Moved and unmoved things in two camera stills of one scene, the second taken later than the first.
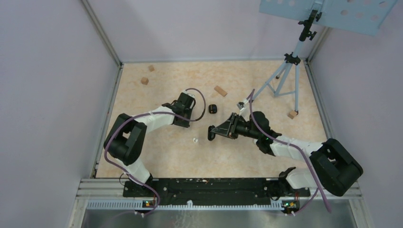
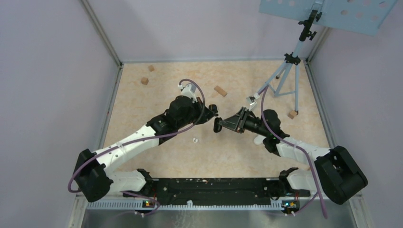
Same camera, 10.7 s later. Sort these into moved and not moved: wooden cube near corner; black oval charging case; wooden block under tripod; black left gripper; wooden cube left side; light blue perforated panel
Moved: black oval charging case; black left gripper
Not moved: wooden block under tripod; wooden cube left side; light blue perforated panel; wooden cube near corner
